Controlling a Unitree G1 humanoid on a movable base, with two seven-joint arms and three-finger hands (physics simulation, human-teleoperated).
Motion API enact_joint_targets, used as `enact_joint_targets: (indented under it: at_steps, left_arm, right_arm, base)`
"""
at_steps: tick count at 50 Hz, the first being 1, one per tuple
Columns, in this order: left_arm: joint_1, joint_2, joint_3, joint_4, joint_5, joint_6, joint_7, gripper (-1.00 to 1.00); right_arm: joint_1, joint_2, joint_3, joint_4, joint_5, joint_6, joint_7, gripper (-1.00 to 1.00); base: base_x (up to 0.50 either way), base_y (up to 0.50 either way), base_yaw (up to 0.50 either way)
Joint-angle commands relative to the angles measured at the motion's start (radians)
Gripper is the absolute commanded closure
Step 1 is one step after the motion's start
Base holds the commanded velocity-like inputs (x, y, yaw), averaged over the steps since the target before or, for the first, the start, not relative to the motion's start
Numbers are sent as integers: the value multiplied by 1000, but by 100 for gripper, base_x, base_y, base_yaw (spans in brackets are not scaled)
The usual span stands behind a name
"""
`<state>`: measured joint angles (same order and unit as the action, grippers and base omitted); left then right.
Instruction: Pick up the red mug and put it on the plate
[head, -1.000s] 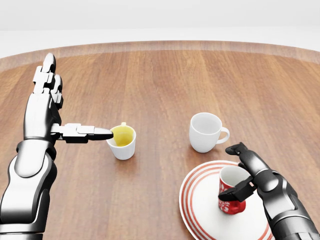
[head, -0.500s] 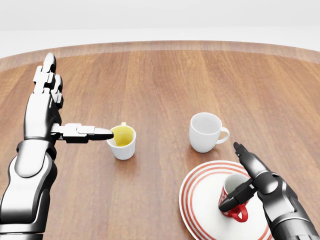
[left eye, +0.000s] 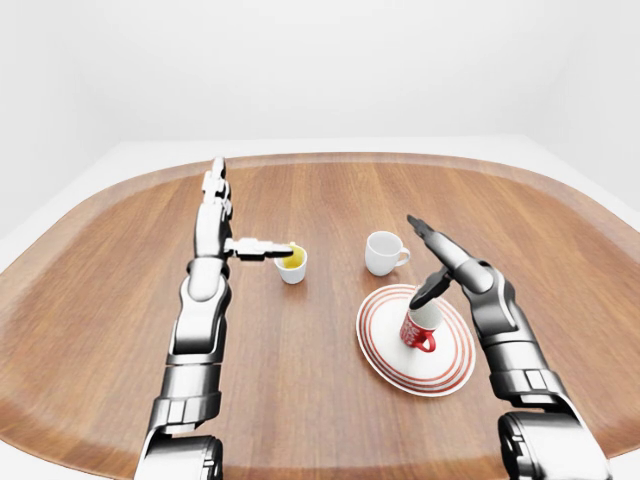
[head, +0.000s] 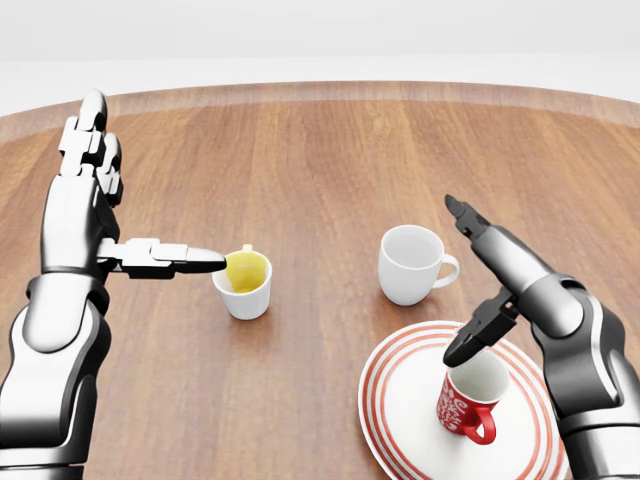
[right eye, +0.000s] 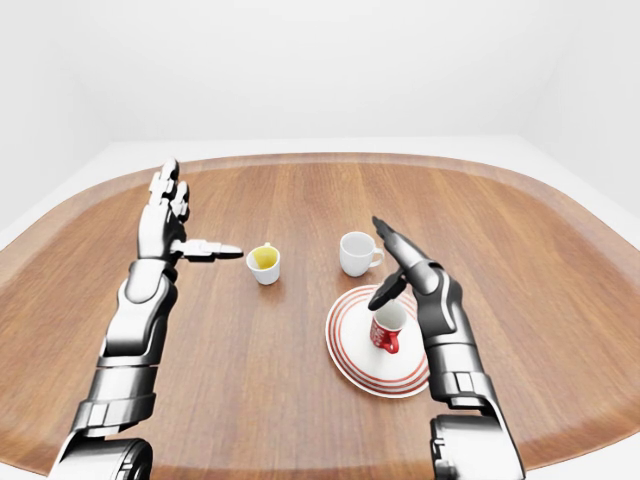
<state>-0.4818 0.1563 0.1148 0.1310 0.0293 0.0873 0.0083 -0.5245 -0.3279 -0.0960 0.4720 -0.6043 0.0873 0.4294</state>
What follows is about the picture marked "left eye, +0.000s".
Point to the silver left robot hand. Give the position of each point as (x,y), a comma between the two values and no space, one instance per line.
(212,227)

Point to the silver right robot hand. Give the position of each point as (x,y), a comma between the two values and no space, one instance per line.
(447,248)

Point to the red patterned mug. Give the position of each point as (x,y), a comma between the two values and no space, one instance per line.
(417,330)

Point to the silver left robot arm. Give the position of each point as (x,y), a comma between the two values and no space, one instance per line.
(197,330)

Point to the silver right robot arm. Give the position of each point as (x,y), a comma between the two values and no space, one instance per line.
(515,345)

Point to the white mug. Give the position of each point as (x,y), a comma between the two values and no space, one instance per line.
(382,252)

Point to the white plate with red rings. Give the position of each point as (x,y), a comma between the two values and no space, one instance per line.
(382,345)

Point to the white cup with yellow inside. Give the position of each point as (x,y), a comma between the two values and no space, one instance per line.
(293,267)

